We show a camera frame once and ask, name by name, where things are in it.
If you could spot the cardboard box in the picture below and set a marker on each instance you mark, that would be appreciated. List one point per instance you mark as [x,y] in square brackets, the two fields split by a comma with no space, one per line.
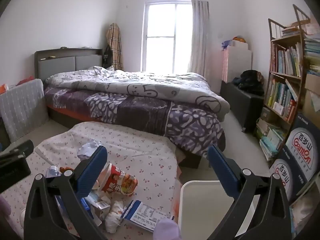
[312,92]

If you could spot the white cartoon print quilt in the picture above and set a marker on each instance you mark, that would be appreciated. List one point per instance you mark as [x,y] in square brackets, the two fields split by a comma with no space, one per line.
[155,85]

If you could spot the small brown item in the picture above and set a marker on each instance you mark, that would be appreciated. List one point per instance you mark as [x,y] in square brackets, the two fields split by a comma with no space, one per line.
[65,170]

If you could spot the white curtain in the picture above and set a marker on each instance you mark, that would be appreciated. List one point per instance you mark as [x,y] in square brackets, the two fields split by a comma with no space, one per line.
[200,37]

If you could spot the blue clear wrapper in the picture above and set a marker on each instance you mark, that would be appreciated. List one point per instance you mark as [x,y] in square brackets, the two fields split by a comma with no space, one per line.
[92,200]

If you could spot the white paper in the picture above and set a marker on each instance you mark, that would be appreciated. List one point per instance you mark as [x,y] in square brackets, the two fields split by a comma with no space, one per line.
[86,148]

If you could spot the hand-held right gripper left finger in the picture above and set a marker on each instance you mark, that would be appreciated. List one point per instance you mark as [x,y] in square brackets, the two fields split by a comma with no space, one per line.
[91,172]

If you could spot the white pink cabinet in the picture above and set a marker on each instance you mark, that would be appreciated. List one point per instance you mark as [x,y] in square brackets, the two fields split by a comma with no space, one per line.
[237,62]

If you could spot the blue white box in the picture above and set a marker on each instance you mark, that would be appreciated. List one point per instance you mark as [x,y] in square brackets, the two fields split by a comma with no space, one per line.
[145,215]

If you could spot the purple patterned blanket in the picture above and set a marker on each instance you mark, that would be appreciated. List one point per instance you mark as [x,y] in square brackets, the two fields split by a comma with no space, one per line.
[140,115]

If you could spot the pile of dark clothes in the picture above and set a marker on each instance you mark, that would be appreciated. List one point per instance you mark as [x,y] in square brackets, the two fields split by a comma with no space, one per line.
[250,81]

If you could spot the blue purple cloth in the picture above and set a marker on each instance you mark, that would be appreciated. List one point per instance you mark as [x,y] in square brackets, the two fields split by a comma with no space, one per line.
[226,43]

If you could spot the plaid hanging coat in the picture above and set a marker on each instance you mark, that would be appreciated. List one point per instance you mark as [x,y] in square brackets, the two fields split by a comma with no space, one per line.
[114,45]

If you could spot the cabinet under grid cloth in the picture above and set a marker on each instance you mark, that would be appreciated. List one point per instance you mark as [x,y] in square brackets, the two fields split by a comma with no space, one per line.
[22,105]

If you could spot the red cloth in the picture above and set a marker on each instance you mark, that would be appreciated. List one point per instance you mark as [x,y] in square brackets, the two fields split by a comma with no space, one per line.
[25,80]

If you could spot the stacks of books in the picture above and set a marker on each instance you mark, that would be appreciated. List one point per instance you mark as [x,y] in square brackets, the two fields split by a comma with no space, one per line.
[271,140]

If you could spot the small white carton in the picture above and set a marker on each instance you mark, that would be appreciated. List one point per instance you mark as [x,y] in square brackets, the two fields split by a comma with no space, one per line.
[102,208]

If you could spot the person's purple clothing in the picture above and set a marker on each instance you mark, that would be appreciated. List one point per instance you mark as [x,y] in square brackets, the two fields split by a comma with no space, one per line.
[166,230]

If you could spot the cherry print tablecloth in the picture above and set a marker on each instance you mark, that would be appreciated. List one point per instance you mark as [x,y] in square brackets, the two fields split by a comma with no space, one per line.
[140,155]

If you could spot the row of books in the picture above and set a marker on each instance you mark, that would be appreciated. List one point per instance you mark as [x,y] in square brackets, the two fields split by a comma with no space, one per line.
[286,61]
[281,98]

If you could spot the wooden bookshelf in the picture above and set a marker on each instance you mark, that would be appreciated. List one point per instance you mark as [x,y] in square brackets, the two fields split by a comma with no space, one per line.
[301,80]

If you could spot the red instant noodle cup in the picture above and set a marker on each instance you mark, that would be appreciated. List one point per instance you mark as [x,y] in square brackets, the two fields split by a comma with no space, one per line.
[120,180]

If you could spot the clear plastic bottle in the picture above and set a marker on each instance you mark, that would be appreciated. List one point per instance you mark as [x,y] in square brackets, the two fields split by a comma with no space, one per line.
[53,172]

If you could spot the orange packet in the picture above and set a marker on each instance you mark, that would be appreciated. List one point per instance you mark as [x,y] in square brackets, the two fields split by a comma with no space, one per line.
[3,88]

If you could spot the small stack of books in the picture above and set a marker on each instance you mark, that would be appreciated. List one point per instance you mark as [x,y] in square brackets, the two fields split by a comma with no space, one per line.
[290,31]

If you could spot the white trash bin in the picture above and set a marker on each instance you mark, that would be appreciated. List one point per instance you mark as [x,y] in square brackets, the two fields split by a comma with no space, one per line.
[200,205]

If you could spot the white tissue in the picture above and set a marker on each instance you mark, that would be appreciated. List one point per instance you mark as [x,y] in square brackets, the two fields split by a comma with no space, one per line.
[113,217]

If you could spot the black storage bench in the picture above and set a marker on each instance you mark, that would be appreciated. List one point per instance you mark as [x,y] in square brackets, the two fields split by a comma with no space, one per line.
[245,107]

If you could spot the window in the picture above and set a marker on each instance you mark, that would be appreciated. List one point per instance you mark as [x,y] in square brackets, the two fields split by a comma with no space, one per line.
[165,35]

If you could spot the black hanging bag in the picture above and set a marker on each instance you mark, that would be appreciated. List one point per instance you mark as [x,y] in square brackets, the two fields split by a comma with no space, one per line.
[107,56]

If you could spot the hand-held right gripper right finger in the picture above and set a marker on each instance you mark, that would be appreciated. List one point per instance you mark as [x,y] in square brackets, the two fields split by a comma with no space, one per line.
[222,170]

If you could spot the bed with grey headboard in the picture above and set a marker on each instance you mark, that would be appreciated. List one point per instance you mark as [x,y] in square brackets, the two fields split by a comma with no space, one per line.
[58,65]

